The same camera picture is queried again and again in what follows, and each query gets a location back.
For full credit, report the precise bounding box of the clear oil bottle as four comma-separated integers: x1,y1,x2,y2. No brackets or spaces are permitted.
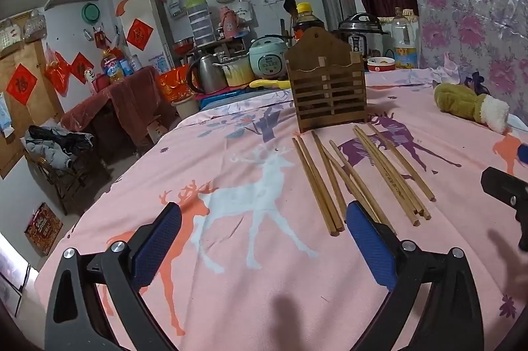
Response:
391,7,418,68

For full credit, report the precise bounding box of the white refrigerator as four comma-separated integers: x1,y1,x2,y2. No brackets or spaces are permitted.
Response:
115,0,176,75

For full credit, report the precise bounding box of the dark soy sauce bottle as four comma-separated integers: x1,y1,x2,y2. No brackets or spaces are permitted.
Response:
293,2,325,41

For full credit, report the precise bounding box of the pink deer tablecloth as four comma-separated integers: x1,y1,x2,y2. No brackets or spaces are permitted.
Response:
36,86,527,350

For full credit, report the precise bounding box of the steel electric kettle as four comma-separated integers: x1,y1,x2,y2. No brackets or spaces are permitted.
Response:
187,54,228,94

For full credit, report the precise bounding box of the cream enamel pot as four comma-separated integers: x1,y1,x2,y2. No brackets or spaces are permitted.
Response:
217,54,256,87

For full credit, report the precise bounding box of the red covered side table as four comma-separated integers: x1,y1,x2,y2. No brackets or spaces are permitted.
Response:
61,66,179,160

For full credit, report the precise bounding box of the wooden utensil holder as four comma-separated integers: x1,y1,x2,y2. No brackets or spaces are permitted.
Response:
285,27,367,133

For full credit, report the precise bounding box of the chair with clothes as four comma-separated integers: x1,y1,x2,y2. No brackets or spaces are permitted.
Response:
21,123,111,215

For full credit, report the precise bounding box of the purple ribbon bow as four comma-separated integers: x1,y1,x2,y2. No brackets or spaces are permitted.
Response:
464,71,489,95

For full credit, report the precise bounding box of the pink thermos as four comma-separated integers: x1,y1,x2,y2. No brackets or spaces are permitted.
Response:
220,7,240,39

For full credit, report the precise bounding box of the stacked plastic steamer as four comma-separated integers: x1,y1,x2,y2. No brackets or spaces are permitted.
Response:
184,0,216,48

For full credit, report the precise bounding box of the silver pressure cooker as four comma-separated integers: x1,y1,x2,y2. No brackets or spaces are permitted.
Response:
338,12,389,58

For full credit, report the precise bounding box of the yellow small frying pan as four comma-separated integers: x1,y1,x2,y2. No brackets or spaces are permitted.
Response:
249,79,291,90

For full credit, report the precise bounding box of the mint green rice cooker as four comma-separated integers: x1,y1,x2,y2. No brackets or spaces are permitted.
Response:
249,35,288,79

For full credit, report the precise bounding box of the red white bowl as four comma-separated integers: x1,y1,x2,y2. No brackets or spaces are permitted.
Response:
367,57,396,72

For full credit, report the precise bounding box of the green plush mitten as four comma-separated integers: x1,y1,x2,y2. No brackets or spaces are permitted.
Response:
433,83,509,134

